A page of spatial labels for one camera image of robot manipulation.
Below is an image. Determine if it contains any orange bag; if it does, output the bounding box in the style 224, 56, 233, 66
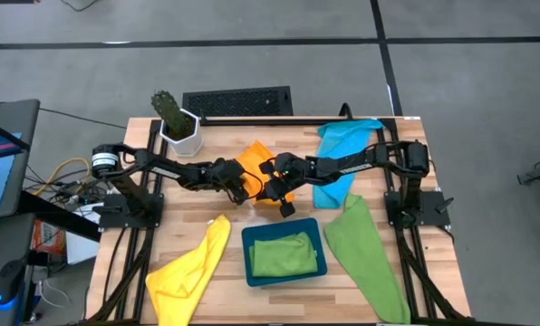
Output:
32, 220, 67, 255

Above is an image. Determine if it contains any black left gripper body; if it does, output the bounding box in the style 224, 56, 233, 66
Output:
213, 158, 249, 198

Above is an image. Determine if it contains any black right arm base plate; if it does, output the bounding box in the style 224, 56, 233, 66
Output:
384, 189, 452, 228

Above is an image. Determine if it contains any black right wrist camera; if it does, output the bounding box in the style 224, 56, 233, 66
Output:
278, 200, 297, 219

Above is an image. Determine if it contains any black monitor stand bar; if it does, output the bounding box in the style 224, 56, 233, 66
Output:
18, 189, 102, 244

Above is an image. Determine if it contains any white power adapter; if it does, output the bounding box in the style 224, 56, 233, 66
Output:
74, 202, 106, 225

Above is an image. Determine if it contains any black aluminium table frame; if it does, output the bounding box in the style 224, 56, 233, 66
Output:
77, 115, 475, 326

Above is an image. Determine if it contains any blue microfiber towel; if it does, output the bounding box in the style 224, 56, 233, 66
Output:
313, 119, 384, 210

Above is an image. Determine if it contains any green cactus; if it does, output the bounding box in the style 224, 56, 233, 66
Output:
150, 89, 197, 139

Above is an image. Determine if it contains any green microfiber towel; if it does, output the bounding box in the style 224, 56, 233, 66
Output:
323, 193, 411, 325
249, 231, 319, 278

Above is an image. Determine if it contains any white cable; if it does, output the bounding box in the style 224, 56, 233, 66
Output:
38, 279, 72, 309

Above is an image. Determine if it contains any yellow cable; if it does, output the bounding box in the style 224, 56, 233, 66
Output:
33, 157, 92, 197

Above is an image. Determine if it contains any yellow microfiber towel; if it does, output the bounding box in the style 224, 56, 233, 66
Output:
145, 215, 233, 326

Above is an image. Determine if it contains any black cable bundle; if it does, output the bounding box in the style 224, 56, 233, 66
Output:
24, 153, 126, 205

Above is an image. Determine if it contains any thin black floor cable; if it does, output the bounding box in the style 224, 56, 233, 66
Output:
38, 107, 129, 130

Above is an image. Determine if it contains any black computer mouse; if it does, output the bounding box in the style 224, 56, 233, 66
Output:
0, 258, 26, 312

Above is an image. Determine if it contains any orange microfiber towel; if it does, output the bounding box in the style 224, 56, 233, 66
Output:
233, 139, 296, 205

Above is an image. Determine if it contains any tilted monitor with blue screen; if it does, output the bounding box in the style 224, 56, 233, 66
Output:
0, 99, 41, 223

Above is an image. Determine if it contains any teal plastic bin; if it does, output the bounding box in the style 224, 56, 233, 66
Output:
241, 217, 329, 288

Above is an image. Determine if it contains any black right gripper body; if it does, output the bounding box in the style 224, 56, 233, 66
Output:
256, 152, 310, 203

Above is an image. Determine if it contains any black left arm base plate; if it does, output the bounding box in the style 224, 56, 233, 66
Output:
98, 193, 165, 230

